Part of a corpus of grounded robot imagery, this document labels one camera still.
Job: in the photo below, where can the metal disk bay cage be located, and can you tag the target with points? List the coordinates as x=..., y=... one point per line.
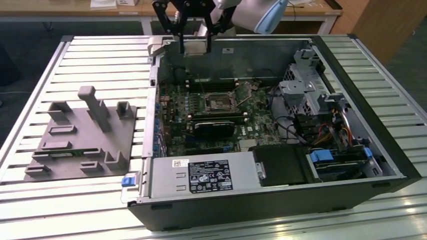
x=300, y=92

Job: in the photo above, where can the silver square CPU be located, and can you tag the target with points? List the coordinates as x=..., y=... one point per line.
x=195, y=46

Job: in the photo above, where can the green motherboard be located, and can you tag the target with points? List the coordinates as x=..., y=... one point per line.
x=260, y=110

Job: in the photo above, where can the blue plastic clip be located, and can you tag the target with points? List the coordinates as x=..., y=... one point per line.
x=367, y=152

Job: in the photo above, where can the silver power supply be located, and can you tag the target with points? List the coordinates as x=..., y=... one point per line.
x=167, y=175

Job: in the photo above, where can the black graphics card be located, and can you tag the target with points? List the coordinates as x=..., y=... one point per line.
x=213, y=130

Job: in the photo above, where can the wooden cabinet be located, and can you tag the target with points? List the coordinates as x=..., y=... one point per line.
x=383, y=25

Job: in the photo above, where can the black plastic shroud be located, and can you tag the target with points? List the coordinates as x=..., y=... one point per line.
x=280, y=165

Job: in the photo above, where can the thin metal locking lever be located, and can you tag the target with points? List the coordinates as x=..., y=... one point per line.
x=247, y=98

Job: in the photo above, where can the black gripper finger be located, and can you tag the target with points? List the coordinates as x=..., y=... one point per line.
x=208, y=42
x=181, y=42

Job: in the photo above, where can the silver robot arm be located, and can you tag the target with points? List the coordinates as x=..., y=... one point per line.
x=247, y=10

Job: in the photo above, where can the small silver heatsink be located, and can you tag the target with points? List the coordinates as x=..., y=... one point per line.
x=248, y=144

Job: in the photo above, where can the black PC case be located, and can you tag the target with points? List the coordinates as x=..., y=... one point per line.
x=234, y=215

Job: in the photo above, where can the grey parts rack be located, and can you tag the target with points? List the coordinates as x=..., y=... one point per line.
x=83, y=140

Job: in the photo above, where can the white box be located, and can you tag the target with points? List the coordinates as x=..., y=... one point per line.
x=103, y=4

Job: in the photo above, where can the hard disk in blue carrier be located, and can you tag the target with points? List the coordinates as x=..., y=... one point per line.
x=322, y=157

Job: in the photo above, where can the black RAM slot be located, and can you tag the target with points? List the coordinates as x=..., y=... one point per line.
x=216, y=115
x=216, y=119
x=220, y=81

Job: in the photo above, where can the blue case latch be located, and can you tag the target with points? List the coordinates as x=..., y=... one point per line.
x=129, y=180

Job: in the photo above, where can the beige case latch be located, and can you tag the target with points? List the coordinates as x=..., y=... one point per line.
x=155, y=45

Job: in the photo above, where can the CPU socket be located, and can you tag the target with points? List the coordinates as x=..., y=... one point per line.
x=217, y=101

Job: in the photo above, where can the green RAM stick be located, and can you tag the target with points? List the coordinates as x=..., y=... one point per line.
x=71, y=151

